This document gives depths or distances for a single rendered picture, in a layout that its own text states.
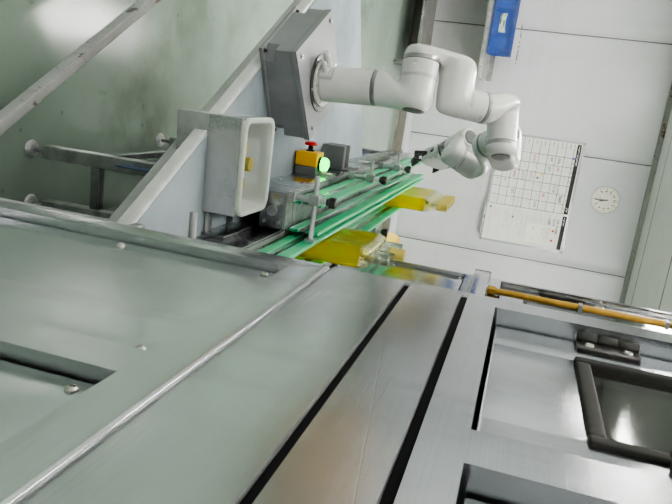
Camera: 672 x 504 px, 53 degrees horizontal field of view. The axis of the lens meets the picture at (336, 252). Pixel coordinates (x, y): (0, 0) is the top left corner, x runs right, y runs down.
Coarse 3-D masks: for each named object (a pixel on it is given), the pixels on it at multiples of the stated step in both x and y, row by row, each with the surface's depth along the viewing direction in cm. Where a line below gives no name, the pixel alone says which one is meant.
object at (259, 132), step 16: (256, 128) 162; (272, 128) 161; (256, 144) 163; (272, 144) 163; (240, 160) 148; (256, 160) 164; (240, 176) 149; (256, 176) 165; (240, 192) 150; (256, 192) 166; (240, 208) 151; (256, 208) 161
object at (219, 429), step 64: (320, 320) 59; (384, 320) 63; (448, 320) 64; (512, 320) 70; (576, 320) 69; (192, 384) 44; (256, 384) 45; (320, 384) 47; (384, 384) 48; (448, 384) 49; (512, 384) 55; (576, 384) 57; (640, 384) 60; (128, 448) 36; (192, 448) 37; (256, 448) 37; (320, 448) 38; (384, 448) 39; (448, 448) 40; (512, 448) 41; (576, 448) 46; (640, 448) 46
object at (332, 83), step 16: (320, 64) 177; (336, 64) 179; (320, 80) 177; (336, 80) 176; (352, 80) 174; (368, 80) 173; (320, 96) 180; (336, 96) 178; (352, 96) 176; (368, 96) 174
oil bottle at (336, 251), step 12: (324, 240) 178; (336, 240) 180; (312, 252) 179; (324, 252) 178; (336, 252) 177; (348, 252) 176; (360, 252) 175; (372, 252) 177; (348, 264) 176; (360, 264) 176
